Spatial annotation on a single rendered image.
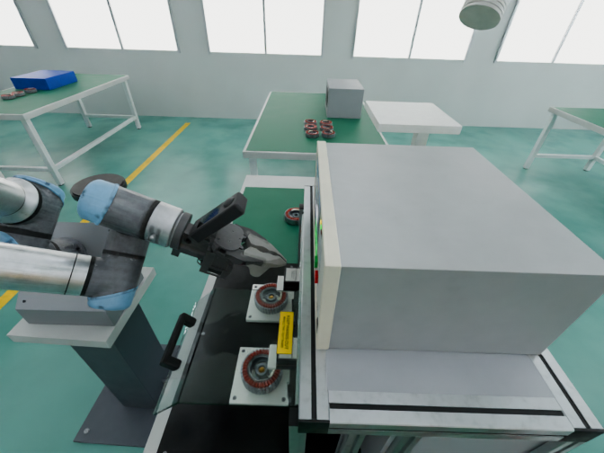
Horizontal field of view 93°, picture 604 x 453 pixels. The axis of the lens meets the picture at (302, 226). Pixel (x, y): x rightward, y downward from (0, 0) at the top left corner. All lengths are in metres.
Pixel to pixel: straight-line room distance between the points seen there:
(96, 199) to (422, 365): 0.60
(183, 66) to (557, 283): 5.38
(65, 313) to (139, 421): 0.80
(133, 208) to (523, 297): 0.61
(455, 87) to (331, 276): 5.43
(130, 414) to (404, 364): 1.49
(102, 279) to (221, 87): 4.90
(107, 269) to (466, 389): 0.65
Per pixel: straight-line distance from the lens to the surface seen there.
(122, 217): 0.55
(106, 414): 1.88
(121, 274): 0.65
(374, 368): 0.54
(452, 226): 0.51
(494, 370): 0.62
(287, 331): 0.61
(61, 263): 0.65
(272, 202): 1.54
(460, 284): 0.45
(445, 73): 5.60
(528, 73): 6.21
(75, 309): 1.15
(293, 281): 0.88
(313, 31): 5.10
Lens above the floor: 1.58
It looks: 38 degrees down
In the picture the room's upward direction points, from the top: 2 degrees clockwise
